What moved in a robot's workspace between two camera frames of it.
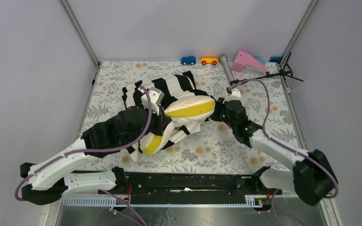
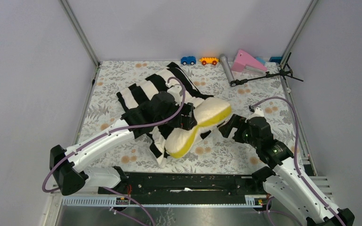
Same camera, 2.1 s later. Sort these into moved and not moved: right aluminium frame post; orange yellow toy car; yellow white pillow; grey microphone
Moved: yellow white pillow
Not moved: grey microphone; orange yellow toy car; right aluminium frame post
